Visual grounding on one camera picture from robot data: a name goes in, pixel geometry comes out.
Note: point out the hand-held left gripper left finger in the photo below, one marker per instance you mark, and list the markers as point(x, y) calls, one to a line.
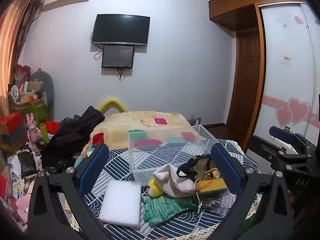
point(92, 168)

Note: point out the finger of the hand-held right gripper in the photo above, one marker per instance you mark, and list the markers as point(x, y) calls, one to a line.
point(262, 152)
point(282, 133)

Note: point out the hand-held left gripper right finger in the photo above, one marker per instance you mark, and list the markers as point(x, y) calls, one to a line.
point(227, 171)

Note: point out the yellow green sponge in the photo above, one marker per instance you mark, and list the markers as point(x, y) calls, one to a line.
point(212, 186)

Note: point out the orange rubber band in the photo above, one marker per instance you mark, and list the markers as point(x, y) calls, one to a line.
point(203, 180)

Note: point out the clear plastic bag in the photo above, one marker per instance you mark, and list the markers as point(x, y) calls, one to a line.
point(220, 203)

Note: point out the white foam block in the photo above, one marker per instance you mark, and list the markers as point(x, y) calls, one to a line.
point(121, 202)

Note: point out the clear plastic storage box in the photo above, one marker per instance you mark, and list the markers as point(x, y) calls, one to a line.
point(172, 152)

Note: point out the yellow plush toy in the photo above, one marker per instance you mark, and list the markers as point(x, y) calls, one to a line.
point(155, 188)

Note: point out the green knitted glove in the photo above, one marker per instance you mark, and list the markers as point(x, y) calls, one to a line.
point(165, 207)

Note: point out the blue white patterned cloth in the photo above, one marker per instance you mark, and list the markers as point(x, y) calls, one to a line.
point(120, 162)

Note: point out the black clothing pile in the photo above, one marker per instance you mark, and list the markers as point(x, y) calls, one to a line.
point(70, 132)

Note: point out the sliding door with pink hearts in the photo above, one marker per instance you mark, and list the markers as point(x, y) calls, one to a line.
point(287, 85)

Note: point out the beige patchwork blanket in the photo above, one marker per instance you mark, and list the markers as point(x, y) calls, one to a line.
point(130, 125)

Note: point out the red cloth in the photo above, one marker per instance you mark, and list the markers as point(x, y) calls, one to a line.
point(52, 126)

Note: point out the grey backpack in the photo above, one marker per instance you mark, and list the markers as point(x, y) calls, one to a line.
point(195, 121)

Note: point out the green bottle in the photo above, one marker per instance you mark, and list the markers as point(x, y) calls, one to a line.
point(43, 132)

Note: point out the brown wooden door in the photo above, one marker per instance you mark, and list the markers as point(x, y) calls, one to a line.
point(246, 80)

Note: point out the black plastic bag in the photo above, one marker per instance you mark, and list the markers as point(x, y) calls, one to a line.
point(27, 163)

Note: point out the yellow foam noodle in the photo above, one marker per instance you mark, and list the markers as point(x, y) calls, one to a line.
point(112, 102)

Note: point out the pink bunny toy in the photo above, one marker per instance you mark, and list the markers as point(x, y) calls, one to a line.
point(32, 130)

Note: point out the white red door label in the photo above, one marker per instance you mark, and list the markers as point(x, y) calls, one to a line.
point(286, 59)

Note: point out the green storage box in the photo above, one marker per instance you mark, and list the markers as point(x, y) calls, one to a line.
point(37, 108)

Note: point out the red box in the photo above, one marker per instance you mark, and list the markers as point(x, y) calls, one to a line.
point(11, 122)

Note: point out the grey plush toy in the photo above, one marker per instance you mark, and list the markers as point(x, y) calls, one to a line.
point(47, 85)

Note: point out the wooden overhead cabinet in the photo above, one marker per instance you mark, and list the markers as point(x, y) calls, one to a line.
point(240, 2)

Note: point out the orange brown curtain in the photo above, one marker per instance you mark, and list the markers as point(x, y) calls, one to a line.
point(12, 42)

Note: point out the small wall monitor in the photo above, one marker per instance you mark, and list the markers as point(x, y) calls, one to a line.
point(117, 57)

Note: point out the black wall television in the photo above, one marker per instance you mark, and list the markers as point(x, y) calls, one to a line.
point(121, 30)

